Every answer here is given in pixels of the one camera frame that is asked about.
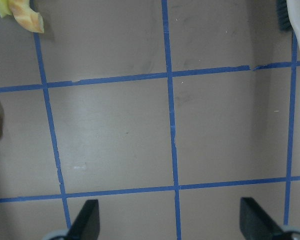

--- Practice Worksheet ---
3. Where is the beige hand brush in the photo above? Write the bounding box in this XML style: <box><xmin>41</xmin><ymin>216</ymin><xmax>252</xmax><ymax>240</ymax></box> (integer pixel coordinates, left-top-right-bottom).
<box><xmin>275</xmin><ymin>0</ymin><xmax>300</xmax><ymax>51</ymax></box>

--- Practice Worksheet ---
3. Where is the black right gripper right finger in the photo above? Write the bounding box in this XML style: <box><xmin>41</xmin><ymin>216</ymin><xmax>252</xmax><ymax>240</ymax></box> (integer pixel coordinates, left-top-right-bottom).
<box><xmin>239</xmin><ymin>197</ymin><xmax>284</xmax><ymax>240</ymax></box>

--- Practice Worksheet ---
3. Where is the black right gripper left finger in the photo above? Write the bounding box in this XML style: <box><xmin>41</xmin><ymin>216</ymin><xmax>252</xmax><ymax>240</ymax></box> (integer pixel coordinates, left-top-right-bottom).
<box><xmin>66</xmin><ymin>199</ymin><xmax>100</xmax><ymax>240</ymax></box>

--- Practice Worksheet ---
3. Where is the yellow green sponge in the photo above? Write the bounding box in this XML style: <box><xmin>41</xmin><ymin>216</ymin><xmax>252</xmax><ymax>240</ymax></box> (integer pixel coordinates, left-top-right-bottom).
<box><xmin>0</xmin><ymin>0</ymin><xmax>12</xmax><ymax>18</ymax></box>

